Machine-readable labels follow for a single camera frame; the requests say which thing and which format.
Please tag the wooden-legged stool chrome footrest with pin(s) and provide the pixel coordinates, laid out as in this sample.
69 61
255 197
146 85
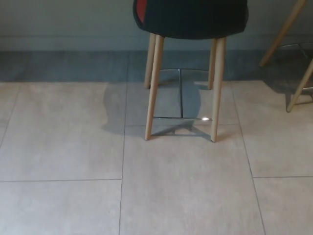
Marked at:
284 27

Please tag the red-cushioned dark stool wooden legs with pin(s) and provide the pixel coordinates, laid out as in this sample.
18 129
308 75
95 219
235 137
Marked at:
190 19

